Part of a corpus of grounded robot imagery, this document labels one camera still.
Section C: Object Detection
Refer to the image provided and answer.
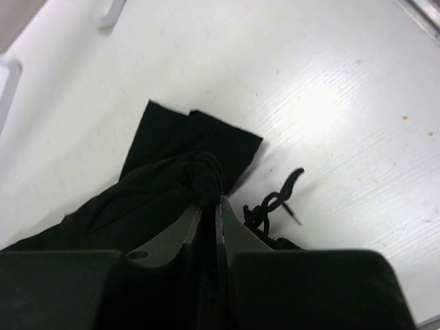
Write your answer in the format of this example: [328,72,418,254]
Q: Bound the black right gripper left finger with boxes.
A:
[1,206,202,329]

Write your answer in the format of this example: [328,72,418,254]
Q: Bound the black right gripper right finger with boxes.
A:
[215,197,416,329]

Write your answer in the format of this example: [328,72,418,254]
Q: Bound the black trousers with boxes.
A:
[8,102,263,253]

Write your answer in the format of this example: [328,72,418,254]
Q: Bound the aluminium table edge rail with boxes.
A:
[393,0,439,48]

